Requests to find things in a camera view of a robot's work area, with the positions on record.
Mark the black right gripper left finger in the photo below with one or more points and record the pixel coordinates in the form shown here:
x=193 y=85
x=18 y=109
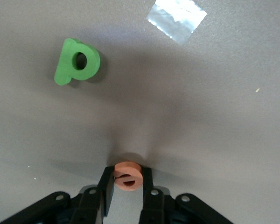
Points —
x=91 y=200

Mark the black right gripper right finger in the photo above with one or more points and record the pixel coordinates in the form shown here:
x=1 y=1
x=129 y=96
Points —
x=154 y=205

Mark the orange foam letter e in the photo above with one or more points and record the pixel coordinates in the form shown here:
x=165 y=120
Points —
x=126 y=170

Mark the green foam letter p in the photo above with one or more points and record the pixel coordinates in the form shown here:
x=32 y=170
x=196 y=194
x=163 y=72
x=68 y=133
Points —
x=65 y=70

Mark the clear tape patch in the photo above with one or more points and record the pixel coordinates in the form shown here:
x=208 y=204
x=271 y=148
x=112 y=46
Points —
x=177 y=21

